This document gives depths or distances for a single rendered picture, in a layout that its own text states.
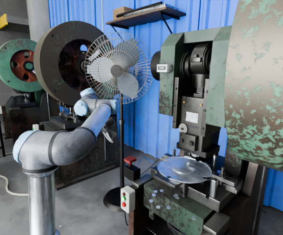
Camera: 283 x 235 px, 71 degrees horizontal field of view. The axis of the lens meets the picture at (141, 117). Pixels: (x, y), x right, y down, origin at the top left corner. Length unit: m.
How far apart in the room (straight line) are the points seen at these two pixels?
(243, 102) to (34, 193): 0.73
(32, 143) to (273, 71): 0.73
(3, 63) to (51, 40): 1.72
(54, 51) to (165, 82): 1.20
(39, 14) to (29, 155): 5.33
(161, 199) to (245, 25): 0.91
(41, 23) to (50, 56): 3.95
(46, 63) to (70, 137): 1.34
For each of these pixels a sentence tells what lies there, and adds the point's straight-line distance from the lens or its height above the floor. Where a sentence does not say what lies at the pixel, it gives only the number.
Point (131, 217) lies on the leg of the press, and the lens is 1.37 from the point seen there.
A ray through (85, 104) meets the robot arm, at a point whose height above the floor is 1.13.
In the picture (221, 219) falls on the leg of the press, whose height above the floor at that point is 0.64.
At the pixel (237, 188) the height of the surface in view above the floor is 0.73.
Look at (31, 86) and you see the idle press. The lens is 3.74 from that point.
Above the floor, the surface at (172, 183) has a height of 0.78.
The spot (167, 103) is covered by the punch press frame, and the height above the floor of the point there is 1.13.
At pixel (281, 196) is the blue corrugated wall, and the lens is 2.41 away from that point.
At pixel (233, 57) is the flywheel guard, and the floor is 1.34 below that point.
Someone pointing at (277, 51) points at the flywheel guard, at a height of 1.35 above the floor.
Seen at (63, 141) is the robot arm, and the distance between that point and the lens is 0.70.
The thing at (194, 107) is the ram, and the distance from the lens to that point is 1.07.
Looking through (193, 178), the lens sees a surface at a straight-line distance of 1.07.
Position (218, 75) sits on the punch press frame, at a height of 1.29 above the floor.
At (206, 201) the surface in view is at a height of 0.67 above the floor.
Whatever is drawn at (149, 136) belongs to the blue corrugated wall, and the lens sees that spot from 3.06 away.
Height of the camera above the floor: 1.31
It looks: 14 degrees down
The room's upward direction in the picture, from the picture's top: 1 degrees clockwise
